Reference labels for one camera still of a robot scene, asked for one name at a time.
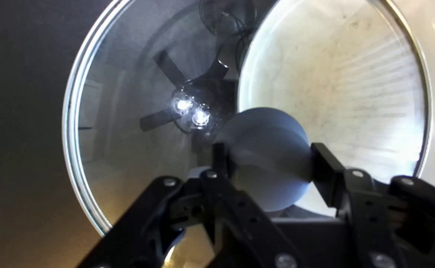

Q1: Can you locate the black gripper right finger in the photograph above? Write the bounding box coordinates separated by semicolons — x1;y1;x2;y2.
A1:
311;141;435;268

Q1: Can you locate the glass lid with grey knob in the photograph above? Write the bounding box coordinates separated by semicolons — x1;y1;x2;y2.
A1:
62;0;435;239

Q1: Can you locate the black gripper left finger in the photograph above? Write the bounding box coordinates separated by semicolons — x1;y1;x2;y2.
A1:
78;141;305;268

